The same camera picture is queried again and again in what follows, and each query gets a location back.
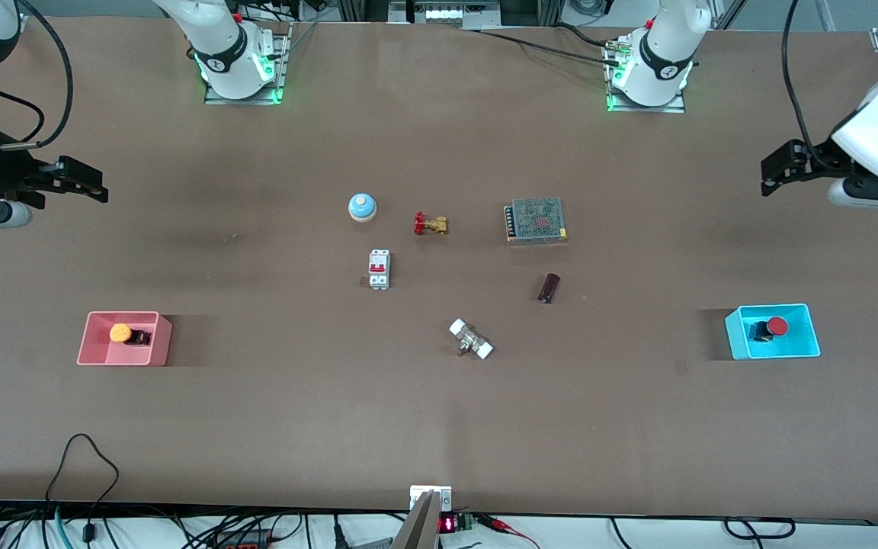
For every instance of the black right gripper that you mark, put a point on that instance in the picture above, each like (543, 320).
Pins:
(4, 169)

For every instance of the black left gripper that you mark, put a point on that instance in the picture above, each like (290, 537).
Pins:
(817, 160)

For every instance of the yellow push button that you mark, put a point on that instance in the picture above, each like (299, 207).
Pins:
(120, 332)

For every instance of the red push button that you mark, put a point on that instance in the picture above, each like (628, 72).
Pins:
(777, 327)

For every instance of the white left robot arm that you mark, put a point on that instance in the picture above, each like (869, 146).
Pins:
(664, 53)

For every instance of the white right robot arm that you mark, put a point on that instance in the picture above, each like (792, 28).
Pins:
(225, 46)

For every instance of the pink plastic box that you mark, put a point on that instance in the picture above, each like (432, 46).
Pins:
(96, 352)

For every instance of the cyan plastic box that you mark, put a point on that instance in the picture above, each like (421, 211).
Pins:
(799, 347)

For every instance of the metal mesh power supply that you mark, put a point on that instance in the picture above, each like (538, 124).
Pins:
(536, 219)

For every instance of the dark brown cylinder capacitor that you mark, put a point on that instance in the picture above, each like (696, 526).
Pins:
(549, 287)

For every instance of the blue call bell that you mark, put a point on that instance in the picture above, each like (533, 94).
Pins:
(362, 206)

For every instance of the white red circuit breaker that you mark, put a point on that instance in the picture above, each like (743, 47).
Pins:
(379, 268)

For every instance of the metal fitting with white ends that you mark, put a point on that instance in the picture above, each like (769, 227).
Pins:
(471, 339)

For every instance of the grey control device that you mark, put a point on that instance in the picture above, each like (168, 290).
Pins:
(443, 14)

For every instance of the black orange power strip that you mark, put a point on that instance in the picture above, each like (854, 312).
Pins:
(245, 540)

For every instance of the red clip lead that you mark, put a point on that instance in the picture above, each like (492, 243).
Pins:
(496, 524)

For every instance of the red LED display module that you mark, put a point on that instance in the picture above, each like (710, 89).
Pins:
(448, 524)

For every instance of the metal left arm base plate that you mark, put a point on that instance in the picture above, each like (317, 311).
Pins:
(645, 109)

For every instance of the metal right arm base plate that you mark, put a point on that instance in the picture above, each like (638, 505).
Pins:
(280, 69)

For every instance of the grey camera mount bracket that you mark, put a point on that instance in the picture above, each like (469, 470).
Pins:
(420, 526)

